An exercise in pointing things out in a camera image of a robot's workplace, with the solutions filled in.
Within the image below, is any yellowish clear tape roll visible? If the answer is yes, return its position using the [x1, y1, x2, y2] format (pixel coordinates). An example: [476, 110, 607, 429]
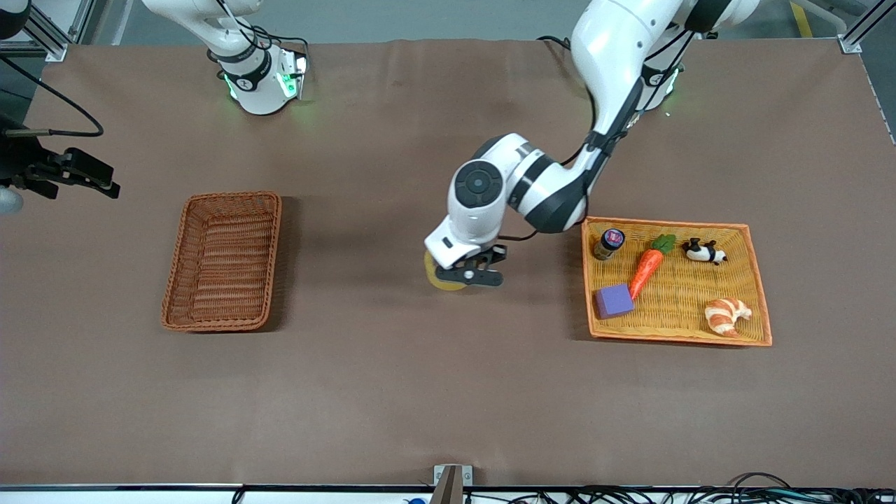
[423, 250, 472, 293]

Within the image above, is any brown wicker basket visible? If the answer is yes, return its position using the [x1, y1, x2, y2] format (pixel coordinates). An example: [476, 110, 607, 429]
[160, 190, 283, 333]

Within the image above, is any orange flat wicker basket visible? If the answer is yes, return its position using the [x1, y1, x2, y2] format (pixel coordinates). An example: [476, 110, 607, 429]
[580, 214, 773, 347]

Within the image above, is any small spice jar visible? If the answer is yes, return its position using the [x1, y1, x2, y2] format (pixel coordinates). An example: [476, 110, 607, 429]
[593, 227, 626, 260]

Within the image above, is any purple foam cube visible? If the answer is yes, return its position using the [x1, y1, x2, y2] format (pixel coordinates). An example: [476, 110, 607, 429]
[594, 281, 636, 320]

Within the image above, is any brown table cover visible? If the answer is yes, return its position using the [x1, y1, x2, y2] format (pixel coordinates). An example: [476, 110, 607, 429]
[0, 36, 896, 489]

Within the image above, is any orange toy carrot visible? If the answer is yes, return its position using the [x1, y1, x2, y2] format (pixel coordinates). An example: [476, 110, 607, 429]
[628, 232, 678, 301]

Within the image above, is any black white panda toy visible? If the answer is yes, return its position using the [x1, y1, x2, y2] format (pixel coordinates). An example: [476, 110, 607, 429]
[682, 237, 728, 265]

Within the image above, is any toy croissant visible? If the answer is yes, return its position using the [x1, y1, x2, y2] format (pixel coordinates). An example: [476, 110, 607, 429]
[703, 296, 753, 338]

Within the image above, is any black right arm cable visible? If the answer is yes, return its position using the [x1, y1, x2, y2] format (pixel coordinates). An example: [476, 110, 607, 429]
[0, 53, 106, 139]

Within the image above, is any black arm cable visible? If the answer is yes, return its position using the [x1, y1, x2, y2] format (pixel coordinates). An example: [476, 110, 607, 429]
[0, 53, 106, 139]
[500, 28, 698, 243]

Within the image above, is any aluminium frame post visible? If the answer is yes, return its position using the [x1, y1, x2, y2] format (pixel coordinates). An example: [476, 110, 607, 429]
[20, 0, 95, 64]
[798, 0, 896, 55]

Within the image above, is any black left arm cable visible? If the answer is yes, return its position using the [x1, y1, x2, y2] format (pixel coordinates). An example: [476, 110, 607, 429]
[500, 28, 698, 243]

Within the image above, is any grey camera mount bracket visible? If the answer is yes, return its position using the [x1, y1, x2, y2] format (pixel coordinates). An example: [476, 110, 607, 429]
[432, 463, 475, 504]

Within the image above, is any black right base cable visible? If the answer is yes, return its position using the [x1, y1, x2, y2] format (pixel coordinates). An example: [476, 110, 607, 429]
[216, 0, 311, 58]

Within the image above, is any black cable bundle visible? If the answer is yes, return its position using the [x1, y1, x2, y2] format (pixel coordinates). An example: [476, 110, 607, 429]
[468, 472, 896, 504]

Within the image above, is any white table edge rail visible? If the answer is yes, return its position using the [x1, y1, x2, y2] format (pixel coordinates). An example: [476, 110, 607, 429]
[0, 482, 896, 504]

